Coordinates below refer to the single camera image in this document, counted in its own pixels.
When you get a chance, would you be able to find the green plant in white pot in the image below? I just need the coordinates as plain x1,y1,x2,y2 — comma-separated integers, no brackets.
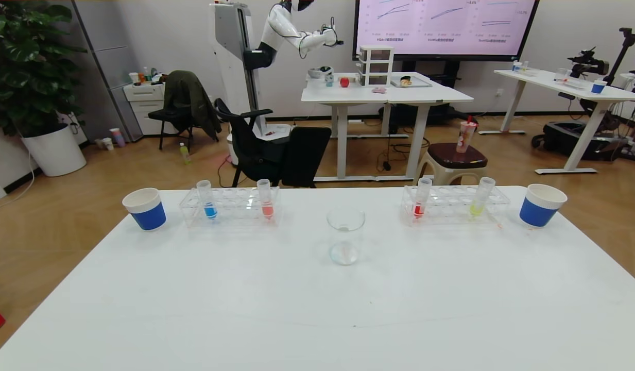
0,0,88,177

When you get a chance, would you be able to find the test tube with red pigment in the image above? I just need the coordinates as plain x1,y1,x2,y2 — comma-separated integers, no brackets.
413,177,433,219

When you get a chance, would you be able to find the clear acrylic test tube rack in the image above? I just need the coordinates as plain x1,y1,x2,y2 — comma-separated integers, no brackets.
179,186,281,228
401,184,510,226

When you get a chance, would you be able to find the tall gray metal cabinet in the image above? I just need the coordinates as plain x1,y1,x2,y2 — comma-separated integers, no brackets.
73,0,144,143

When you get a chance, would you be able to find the white humanoid robot on column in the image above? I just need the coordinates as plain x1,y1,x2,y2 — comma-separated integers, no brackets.
210,0,345,166

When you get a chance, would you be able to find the chair with green jacket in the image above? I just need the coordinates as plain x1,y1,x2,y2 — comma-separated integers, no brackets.
163,70,221,142

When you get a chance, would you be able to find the brown top plastic stool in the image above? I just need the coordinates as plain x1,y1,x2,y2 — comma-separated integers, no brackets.
415,143,489,186

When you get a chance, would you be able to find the black tripod stand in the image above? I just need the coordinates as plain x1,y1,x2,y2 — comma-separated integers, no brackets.
603,27,635,86

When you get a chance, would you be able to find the test tube with salmon pigment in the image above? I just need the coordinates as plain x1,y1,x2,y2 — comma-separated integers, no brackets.
256,179,274,221

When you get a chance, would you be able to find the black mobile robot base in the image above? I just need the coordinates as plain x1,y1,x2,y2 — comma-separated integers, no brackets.
531,121,635,160

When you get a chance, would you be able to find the large wall display screen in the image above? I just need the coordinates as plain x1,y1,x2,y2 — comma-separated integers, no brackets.
352,0,540,61

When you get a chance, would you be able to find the black robot arm with gripper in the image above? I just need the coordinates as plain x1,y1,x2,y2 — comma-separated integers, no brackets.
568,47,610,78

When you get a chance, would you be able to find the gray flat tray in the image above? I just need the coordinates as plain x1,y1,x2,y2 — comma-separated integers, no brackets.
390,75,433,88

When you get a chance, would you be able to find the clear glass beaker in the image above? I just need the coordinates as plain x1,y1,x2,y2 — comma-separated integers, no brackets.
326,208,366,266

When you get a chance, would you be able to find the black mesh office chair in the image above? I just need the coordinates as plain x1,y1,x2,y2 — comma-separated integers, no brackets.
215,98,287,188

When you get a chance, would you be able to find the test tube with blue pigment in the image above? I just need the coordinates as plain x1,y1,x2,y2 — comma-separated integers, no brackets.
196,180,218,221

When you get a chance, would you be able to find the pink drink cup with straw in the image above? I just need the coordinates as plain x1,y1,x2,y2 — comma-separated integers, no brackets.
456,116,477,154

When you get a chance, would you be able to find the black fabric chair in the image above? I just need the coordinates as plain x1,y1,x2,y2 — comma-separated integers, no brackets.
281,126,332,188

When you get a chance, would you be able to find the white standing desk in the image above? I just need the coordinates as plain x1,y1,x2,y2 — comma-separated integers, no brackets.
301,71,474,182

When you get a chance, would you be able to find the white desktop drawer organizer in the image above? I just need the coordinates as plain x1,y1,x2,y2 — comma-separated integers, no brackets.
358,45,394,87

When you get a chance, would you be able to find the black screen stand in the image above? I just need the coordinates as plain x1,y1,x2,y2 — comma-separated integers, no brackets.
379,60,465,136

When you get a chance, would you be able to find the black folding chair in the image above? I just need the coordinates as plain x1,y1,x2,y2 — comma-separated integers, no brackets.
148,106,194,151

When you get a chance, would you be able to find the white long desk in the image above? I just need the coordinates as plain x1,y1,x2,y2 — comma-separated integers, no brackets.
478,69,635,175

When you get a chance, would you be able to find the white drawer cabinet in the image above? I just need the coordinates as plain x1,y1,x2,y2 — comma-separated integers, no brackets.
123,82,177,136

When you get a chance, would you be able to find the test tube with yellow pigment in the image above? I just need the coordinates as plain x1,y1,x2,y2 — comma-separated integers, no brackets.
469,177,496,218

